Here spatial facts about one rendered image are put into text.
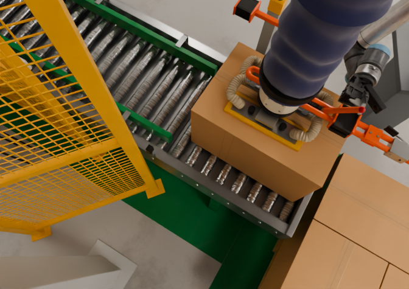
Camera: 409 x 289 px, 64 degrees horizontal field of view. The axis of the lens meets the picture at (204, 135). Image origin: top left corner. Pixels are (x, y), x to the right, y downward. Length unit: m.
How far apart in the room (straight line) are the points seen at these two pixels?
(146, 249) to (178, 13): 1.83
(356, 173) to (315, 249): 0.45
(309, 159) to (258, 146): 0.20
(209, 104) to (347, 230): 0.93
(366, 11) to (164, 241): 1.77
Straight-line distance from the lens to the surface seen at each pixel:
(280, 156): 1.33
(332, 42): 0.90
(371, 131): 1.33
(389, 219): 1.91
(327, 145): 1.41
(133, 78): 1.92
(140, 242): 2.21
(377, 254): 1.86
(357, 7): 0.79
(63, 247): 2.33
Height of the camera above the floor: 2.18
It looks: 70 degrees down
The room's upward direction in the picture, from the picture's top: 5 degrees clockwise
